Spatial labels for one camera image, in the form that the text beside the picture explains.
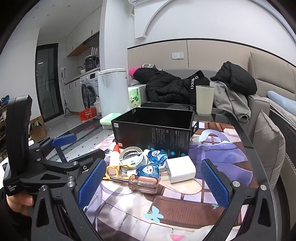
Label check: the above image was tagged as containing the red bag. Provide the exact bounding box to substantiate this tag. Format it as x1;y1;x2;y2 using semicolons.
79;107;97;123

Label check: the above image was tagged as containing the white air conditioner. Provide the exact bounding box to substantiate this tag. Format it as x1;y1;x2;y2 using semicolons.
128;0;162;5

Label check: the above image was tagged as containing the blue pillow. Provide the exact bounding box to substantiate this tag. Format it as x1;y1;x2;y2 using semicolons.
267;91;296;109

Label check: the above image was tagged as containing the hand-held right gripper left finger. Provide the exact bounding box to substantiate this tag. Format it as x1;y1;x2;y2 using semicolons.
30;158;107;241

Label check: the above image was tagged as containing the person's left hand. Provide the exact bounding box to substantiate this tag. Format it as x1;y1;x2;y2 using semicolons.
6;192;35;216

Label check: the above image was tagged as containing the green lid plastic container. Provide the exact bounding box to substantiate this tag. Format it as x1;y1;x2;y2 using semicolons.
100;113;122;130

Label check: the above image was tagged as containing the white tape roll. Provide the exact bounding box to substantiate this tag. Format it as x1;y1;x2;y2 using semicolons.
119;146;145;176

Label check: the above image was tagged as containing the grey jacket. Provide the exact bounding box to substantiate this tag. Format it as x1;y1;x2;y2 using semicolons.
211;81;251;122

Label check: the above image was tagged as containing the clear handle screwdriver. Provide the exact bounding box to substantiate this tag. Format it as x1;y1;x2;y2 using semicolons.
110;175;160;193

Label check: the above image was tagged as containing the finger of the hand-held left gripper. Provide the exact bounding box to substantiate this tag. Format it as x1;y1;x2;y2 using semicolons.
29;133;78;163
38;148;106;184

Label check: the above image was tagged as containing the black glass door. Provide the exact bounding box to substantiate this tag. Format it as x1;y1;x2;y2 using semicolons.
35;43;62;123

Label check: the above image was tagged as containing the blue wrapped candy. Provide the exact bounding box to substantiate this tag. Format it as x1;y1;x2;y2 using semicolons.
148;149;168;165
136;164;160;179

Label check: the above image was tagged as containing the grey cushion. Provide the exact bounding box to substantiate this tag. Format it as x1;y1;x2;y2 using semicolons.
253;110;286;197

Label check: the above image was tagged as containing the white glue bottle red cap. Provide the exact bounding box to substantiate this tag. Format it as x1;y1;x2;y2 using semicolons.
109;143;123;176

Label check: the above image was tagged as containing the black puffer jacket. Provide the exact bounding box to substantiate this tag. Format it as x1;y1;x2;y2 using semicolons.
210;61;258;95
134;68;188;105

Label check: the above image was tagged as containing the white trash can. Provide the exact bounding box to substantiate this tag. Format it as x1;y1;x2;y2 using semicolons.
97;68;129;116

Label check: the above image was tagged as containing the floor mop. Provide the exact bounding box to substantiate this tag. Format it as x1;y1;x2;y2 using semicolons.
60;71;73;117

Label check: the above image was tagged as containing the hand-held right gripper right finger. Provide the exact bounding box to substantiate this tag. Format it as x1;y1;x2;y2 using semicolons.
200;159;275;241

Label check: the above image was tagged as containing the white washing machine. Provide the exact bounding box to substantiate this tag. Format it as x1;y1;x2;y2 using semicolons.
80;70;100;109

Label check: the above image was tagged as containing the beige cup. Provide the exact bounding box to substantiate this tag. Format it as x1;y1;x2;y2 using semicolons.
196;85;214;116

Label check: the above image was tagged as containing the white wall cabinet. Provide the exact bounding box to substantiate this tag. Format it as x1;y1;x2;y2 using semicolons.
66;7;102;57

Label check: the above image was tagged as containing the yellow plastic tool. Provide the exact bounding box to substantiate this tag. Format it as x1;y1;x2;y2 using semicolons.
103;162;130;180

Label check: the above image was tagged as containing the white charger plug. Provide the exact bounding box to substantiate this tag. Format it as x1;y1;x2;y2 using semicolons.
158;156;197;184

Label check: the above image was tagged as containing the beige upholstered bed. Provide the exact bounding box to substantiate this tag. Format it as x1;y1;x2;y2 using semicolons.
246;51;296;209

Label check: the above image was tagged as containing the black garment white print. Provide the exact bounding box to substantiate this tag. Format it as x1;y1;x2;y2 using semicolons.
181;70;211;106

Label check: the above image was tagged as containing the black cardboard box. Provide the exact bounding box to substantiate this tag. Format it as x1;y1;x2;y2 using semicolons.
111;107;199;160

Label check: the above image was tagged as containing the green tissue pack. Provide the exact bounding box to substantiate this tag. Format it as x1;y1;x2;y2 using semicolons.
128;85;142;109

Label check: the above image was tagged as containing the printed desk mat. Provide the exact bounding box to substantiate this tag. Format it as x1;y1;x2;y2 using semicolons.
83;120;259;241

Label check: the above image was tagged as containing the brown cardboard box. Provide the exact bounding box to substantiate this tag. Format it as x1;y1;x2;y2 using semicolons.
29;115;48;143

